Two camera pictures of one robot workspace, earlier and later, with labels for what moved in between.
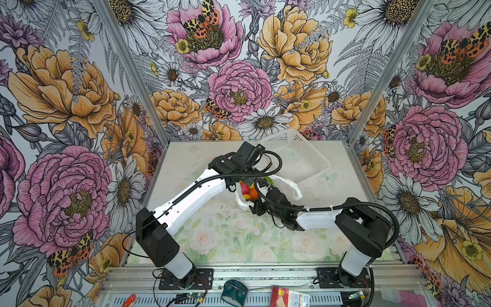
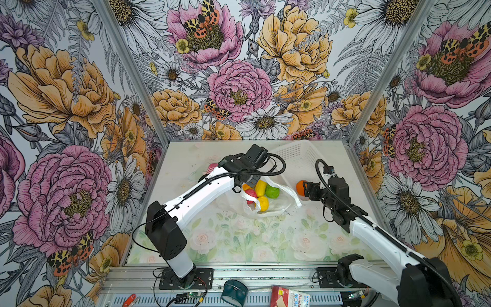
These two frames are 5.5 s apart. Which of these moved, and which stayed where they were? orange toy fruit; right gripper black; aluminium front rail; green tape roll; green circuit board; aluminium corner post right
Moved: orange toy fruit; right gripper black
Stayed: green tape roll; green circuit board; aluminium front rail; aluminium corner post right
